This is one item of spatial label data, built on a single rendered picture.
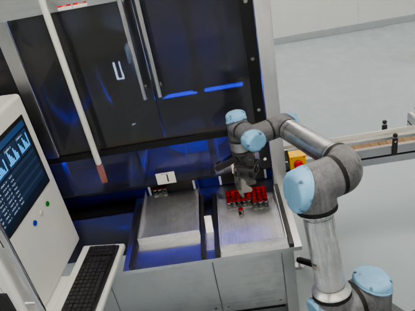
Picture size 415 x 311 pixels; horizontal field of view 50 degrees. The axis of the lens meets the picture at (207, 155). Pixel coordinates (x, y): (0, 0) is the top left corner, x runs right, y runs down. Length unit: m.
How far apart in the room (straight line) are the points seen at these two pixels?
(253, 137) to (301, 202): 0.39
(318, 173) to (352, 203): 2.19
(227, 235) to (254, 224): 0.12
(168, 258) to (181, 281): 0.63
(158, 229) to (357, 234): 1.57
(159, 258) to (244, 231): 0.36
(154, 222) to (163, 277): 0.49
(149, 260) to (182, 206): 0.34
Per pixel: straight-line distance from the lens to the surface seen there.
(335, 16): 6.74
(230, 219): 1.93
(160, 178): 2.02
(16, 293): 1.79
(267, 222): 1.89
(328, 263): 1.33
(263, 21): 1.75
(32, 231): 1.86
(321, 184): 1.20
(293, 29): 6.65
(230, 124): 1.60
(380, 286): 1.47
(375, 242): 3.09
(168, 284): 2.46
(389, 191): 3.52
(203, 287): 2.47
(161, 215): 2.04
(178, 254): 1.83
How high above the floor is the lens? 2.10
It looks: 31 degrees down
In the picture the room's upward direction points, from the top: 11 degrees counter-clockwise
